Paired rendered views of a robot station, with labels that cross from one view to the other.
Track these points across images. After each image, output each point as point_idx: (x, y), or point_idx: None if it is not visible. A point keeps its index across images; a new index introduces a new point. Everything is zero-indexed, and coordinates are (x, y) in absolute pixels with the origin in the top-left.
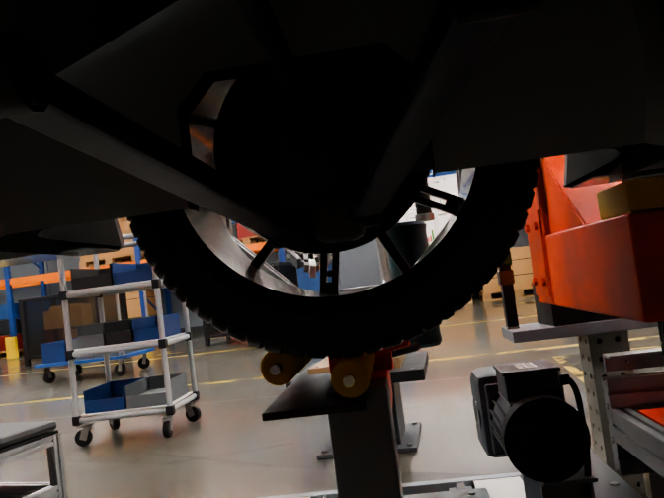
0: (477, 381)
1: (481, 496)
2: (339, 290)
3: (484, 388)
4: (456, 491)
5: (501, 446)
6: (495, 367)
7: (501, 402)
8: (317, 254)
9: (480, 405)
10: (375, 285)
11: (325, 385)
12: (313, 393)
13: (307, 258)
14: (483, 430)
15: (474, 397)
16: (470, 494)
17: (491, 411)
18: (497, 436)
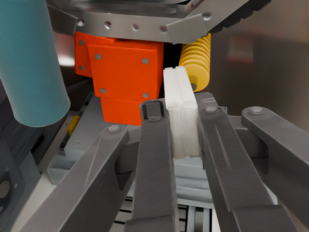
0: (2, 142)
1: (75, 136)
2: (142, 2)
3: (4, 140)
4: (84, 148)
5: (41, 130)
6: (0, 103)
7: (9, 130)
8: (133, 215)
9: (11, 158)
10: (95, 8)
11: (168, 61)
12: (176, 48)
13: (208, 123)
14: (19, 174)
15: (0, 172)
16: (79, 140)
17: (14, 146)
18: (28, 146)
